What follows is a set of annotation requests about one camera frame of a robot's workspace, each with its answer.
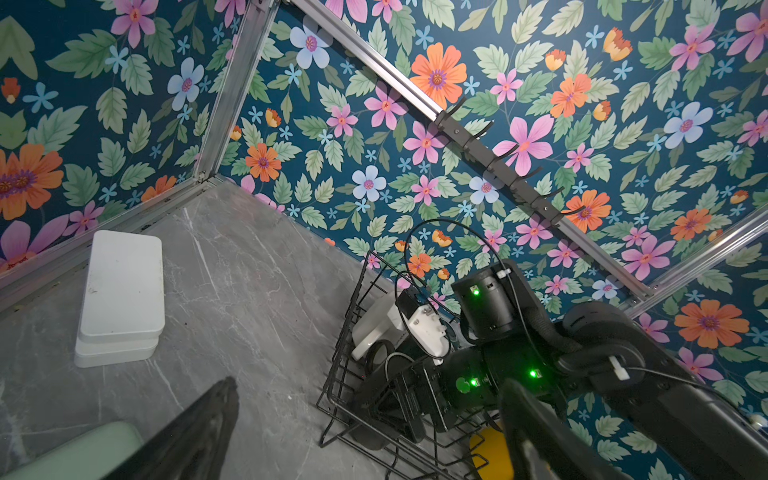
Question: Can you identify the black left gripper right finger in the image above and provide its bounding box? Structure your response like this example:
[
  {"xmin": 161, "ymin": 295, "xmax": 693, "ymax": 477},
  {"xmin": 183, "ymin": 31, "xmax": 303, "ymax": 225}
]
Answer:
[{"xmin": 499, "ymin": 380, "xmax": 628, "ymax": 479}]

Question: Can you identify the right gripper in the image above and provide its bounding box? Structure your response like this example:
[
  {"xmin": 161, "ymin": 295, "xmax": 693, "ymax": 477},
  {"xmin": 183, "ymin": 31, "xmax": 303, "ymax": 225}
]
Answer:
[{"xmin": 365, "ymin": 356, "xmax": 456, "ymax": 441}]

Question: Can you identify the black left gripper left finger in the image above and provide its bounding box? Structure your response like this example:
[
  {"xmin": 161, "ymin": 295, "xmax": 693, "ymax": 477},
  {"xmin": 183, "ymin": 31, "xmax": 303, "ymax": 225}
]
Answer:
[{"xmin": 106, "ymin": 376, "xmax": 239, "ymax": 480}]

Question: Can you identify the yellow mug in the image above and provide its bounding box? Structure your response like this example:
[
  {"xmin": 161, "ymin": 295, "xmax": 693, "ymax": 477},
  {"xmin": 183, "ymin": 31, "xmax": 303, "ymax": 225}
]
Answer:
[{"xmin": 469, "ymin": 427, "xmax": 514, "ymax": 480}]

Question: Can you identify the white mug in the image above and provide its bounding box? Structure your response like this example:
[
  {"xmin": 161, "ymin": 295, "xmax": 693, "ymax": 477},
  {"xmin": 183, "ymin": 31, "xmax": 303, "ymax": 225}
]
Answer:
[{"xmin": 351, "ymin": 295, "xmax": 406, "ymax": 361}]

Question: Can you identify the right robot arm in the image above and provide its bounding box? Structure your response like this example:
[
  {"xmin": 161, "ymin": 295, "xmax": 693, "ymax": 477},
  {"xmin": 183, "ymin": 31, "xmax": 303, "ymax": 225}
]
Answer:
[{"xmin": 352, "ymin": 260, "xmax": 767, "ymax": 479}]

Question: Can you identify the pale green case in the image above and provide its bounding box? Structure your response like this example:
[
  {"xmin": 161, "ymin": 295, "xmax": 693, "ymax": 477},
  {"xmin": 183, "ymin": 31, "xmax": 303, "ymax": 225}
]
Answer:
[{"xmin": 2, "ymin": 421, "xmax": 143, "ymax": 480}]

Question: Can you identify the white rectangular box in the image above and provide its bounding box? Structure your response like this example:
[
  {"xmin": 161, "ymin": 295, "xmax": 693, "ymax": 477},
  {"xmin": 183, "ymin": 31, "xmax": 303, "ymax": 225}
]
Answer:
[{"xmin": 74, "ymin": 230, "xmax": 165, "ymax": 368}]

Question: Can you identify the black wire dish rack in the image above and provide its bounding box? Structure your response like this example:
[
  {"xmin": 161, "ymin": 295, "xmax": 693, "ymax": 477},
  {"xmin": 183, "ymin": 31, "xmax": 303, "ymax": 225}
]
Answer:
[{"xmin": 315, "ymin": 250, "xmax": 495, "ymax": 479}]

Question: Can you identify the aluminium frame post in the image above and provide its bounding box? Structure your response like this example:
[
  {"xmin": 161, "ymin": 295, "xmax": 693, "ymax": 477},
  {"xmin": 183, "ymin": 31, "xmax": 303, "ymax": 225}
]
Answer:
[{"xmin": 195, "ymin": 1, "xmax": 280, "ymax": 183}]

